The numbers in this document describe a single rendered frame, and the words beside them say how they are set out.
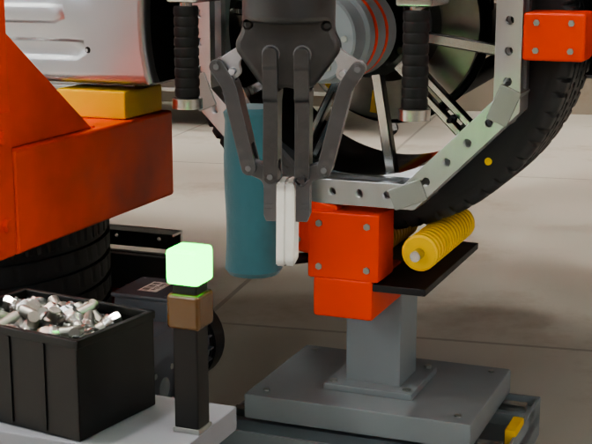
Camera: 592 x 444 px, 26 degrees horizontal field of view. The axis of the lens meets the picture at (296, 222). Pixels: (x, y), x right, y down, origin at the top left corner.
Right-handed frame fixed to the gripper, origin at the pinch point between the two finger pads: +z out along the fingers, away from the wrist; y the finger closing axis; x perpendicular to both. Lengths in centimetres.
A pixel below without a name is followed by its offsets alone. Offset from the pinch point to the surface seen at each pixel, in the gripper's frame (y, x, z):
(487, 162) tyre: 18, 96, 11
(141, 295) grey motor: -36, 90, 33
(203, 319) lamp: -13.2, 28.0, 17.6
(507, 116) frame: 20, 87, 3
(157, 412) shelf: -19.9, 33.7, 30.9
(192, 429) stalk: -14.4, 27.6, 30.3
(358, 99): -4, 114, 4
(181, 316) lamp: -15.5, 27.5, 17.3
